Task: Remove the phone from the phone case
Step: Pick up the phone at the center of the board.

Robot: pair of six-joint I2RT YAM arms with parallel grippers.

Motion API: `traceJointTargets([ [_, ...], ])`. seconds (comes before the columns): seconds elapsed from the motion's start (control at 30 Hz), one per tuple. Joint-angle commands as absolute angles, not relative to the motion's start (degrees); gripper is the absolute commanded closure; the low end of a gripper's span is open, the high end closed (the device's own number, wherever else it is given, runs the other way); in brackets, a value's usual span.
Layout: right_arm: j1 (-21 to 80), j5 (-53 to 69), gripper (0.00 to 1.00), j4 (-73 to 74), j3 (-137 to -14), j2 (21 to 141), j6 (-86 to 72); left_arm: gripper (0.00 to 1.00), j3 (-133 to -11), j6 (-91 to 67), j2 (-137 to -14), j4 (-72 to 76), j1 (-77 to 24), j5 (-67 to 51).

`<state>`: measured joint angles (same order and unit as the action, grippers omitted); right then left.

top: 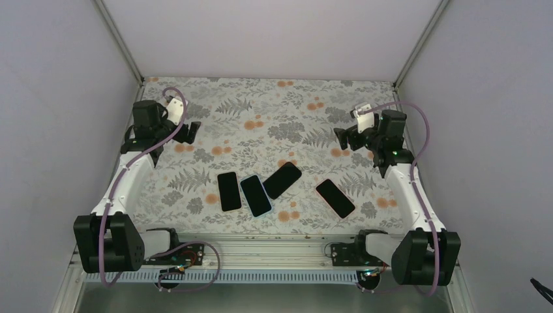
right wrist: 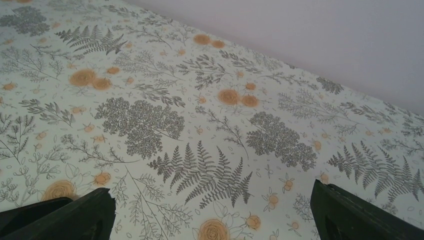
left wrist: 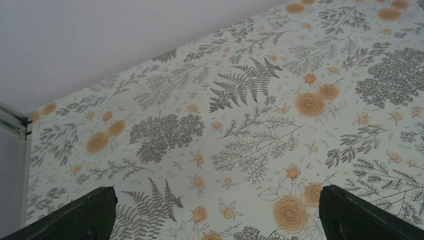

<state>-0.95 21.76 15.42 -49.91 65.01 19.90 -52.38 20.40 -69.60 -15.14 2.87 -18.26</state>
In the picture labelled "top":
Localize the pink phone case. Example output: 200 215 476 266
314 178 357 220

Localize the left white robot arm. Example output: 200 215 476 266
73 97 201 273

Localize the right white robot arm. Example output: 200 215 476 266
334 109 461 294

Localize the phone in beige case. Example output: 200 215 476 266
217 172 242 212

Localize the phone in blue case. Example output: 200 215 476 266
239 175 273 218

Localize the black object at edge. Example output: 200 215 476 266
530 278 553 305

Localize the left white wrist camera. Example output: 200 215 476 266
166 98 184 125

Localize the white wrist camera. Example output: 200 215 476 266
166 98 184 125
350 102 375 134

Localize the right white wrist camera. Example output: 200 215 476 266
350 102 375 134

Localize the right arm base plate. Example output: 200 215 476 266
323 242 387 267

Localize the aluminium mounting rail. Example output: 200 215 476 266
68 235 460 284

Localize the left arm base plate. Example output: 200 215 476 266
143 243 205 267

